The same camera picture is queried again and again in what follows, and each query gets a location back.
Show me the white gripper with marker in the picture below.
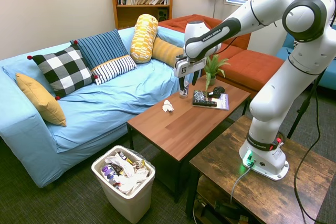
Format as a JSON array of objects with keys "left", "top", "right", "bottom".
[{"left": 174, "top": 58, "right": 207, "bottom": 91}]

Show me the white tissue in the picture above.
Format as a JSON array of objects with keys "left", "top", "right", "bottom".
[{"left": 162, "top": 100, "right": 175, "bottom": 113}]

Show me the beige plastic trash bin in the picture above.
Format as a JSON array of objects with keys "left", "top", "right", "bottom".
[{"left": 91, "top": 144, "right": 156, "bottom": 224}]

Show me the clear plastic water bottle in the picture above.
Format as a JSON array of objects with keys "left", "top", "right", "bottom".
[{"left": 179, "top": 77, "right": 191, "bottom": 100}]

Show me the black white patterned book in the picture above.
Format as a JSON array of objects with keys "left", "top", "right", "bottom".
[{"left": 193, "top": 89, "right": 218, "bottom": 108}]

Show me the small green potted plant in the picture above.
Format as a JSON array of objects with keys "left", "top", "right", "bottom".
[{"left": 203, "top": 54, "right": 232, "bottom": 92}]

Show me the black game controller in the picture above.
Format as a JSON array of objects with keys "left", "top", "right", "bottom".
[{"left": 208, "top": 87, "right": 226, "bottom": 98}]

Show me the yellow striped pillow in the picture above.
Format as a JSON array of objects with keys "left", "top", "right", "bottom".
[{"left": 151, "top": 37, "right": 184, "bottom": 69}]

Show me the purple cover magazine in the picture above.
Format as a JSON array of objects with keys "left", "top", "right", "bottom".
[{"left": 191, "top": 93, "right": 230, "bottom": 111}]

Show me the orange sofa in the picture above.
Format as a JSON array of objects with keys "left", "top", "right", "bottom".
[{"left": 158, "top": 14, "right": 286, "bottom": 99}]

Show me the yellow white patterned bolster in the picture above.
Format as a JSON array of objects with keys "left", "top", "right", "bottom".
[{"left": 129, "top": 14, "right": 159, "bottom": 64}]

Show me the small black speaker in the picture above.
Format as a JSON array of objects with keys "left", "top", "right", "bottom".
[{"left": 157, "top": 8, "right": 169, "bottom": 22}]

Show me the white navy striped pillow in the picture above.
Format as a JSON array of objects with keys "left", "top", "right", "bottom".
[{"left": 91, "top": 55, "right": 138, "bottom": 86}]

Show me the light blue sofa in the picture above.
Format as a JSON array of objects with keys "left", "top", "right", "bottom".
[{"left": 0, "top": 26, "right": 195, "bottom": 188}]

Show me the blue striped pillow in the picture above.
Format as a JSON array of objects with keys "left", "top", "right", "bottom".
[{"left": 69, "top": 28, "right": 130, "bottom": 70}]

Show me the white crumpled plastic bag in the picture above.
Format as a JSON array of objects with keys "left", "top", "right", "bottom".
[{"left": 104, "top": 155, "right": 150, "bottom": 195}]

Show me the purple label bottle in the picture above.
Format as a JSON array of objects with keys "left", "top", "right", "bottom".
[{"left": 101, "top": 164, "right": 124, "bottom": 183}]

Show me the black white checkered pillow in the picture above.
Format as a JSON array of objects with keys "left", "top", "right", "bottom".
[{"left": 27, "top": 42, "right": 98, "bottom": 101}]

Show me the black power adapter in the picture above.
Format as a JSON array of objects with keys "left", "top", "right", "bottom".
[{"left": 214, "top": 200, "right": 244, "bottom": 219}]

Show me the rustic brown wooden table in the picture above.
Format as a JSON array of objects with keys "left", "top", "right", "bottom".
[{"left": 188, "top": 115, "right": 336, "bottom": 224}]

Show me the teal bench sofa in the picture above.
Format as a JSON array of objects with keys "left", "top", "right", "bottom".
[{"left": 277, "top": 24, "right": 336, "bottom": 91}]

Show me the mustard yellow pillow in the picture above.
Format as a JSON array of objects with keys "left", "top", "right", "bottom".
[{"left": 15, "top": 72, "right": 67, "bottom": 127}]

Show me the wooden coffee table black frame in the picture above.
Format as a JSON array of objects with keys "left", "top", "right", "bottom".
[{"left": 127, "top": 76, "right": 251, "bottom": 204}]

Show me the grey cable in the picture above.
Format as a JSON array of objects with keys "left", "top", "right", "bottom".
[{"left": 230, "top": 167, "right": 253, "bottom": 204}]

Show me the black camera stand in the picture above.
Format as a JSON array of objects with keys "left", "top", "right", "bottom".
[{"left": 287, "top": 71, "right": 327, "bottom": 140}]

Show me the black cable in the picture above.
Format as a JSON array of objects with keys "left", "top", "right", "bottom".
[{"left": 293, "top": 77, "right": 322, "bottom": 224}]

